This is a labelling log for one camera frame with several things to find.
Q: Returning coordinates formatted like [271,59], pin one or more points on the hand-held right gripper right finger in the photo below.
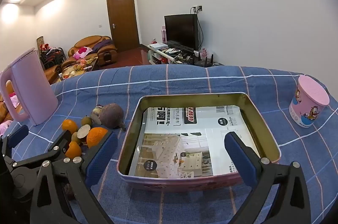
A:
[241,160]

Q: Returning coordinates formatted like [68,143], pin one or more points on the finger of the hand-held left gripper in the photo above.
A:
[59,143]
[17,135]

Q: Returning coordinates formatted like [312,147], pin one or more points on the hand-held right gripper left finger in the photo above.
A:
[99,160]

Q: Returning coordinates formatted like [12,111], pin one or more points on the small orange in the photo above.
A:
[69,125]
[73,150]

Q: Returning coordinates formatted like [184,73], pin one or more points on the large orange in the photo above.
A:
[95,137]

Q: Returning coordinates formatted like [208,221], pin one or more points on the pink rectangular tin box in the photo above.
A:
[266,139]

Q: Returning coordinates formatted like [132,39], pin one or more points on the small brown kiwi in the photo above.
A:
[86,121]

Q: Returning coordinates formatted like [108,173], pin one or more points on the purple sweet potato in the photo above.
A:
[112,115]

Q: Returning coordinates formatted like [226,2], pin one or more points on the pink floral cloth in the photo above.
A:
[14,100]

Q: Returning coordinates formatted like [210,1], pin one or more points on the pink electric kettle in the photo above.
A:
[31,86]

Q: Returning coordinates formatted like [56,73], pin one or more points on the printed paper sheet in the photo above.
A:
[190,134]

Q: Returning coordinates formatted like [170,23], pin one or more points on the cluttered coffee table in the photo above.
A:
[79,68]

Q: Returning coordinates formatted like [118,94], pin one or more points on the pink cartoon cup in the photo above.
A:
[306,108]

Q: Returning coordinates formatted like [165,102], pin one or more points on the black chairs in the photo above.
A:
[52,57]

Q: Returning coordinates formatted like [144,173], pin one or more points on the pink cushion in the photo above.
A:
[82,52]

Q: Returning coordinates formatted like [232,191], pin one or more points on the blue plaid tablecloth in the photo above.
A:
[184,81]

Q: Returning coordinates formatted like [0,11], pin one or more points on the brown leather armchair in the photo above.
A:
[105,55]

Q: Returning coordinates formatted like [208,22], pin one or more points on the black router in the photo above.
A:
[204,62]

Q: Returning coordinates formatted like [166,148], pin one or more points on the purple cloth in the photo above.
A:
[101,44]

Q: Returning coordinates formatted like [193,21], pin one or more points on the pink flowers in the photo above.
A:
[203,52]

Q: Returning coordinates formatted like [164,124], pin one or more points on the white television stand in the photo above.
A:
[163,55]

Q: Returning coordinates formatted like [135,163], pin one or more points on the brown wooden door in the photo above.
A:
[122,20]

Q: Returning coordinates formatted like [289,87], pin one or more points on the black television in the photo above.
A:
[181,31]

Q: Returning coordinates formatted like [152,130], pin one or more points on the wall power socket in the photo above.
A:
[197,9]

